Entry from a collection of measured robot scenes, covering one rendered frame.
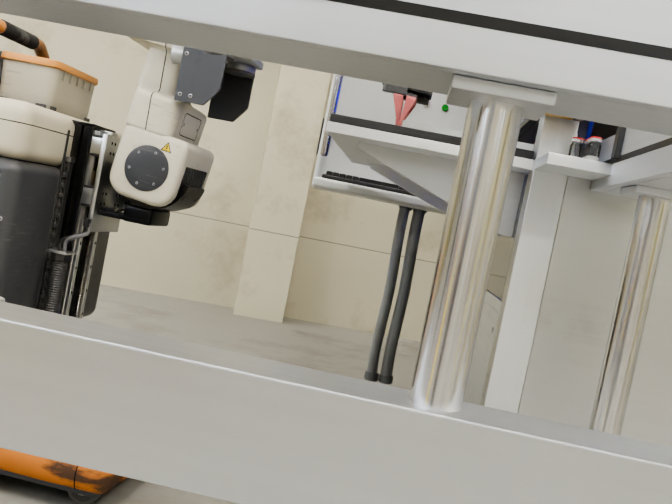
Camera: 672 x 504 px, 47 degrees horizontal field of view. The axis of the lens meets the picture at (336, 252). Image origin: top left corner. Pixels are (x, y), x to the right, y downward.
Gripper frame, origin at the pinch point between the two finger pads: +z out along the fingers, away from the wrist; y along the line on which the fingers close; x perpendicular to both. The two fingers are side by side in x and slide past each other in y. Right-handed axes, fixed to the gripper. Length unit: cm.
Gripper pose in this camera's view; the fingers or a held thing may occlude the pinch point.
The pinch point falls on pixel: (397, 129)
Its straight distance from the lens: 161.6
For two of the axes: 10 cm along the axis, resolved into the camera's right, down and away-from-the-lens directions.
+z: -2.4, 9.7, 0.4
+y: 9.7, 2.4, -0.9
